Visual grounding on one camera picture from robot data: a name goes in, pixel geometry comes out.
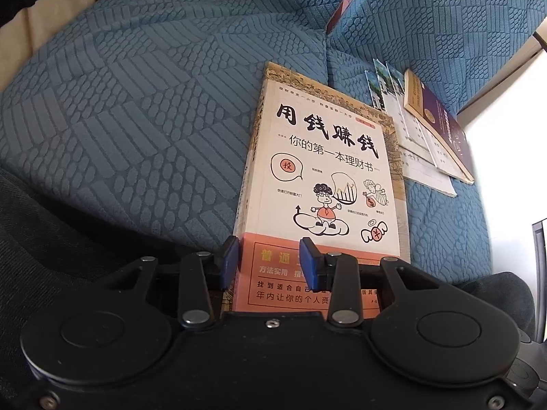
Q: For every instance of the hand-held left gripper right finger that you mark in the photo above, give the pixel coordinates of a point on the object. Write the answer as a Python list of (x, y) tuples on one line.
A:
[(308, 264)]

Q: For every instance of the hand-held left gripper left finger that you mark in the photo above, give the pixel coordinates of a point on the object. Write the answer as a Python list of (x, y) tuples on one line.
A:
[(230, 264)]

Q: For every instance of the white and orange book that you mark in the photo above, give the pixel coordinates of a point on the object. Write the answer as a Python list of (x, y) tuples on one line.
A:
[(320, 166)]

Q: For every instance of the brown patterned book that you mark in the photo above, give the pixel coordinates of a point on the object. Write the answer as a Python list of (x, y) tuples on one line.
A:
[(396, 166)]

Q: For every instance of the purple book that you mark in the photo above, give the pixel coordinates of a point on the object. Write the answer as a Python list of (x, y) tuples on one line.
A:
[(444, 124)]

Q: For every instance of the person's right leg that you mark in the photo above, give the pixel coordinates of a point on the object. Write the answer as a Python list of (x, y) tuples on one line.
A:
[(495, 299)]

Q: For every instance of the grey framed white panel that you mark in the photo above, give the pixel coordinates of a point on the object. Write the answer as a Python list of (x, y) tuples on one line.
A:
[(539, 286)]

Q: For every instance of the blue textured sofa chair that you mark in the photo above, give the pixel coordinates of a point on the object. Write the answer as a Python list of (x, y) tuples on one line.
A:
[(427, 21), (149, 115)]

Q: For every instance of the striped blanket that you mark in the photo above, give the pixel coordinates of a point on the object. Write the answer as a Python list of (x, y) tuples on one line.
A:
[(51, 21)]

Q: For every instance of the grey metal rail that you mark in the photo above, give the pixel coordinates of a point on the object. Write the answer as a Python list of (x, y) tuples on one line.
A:
[(540, 42)]

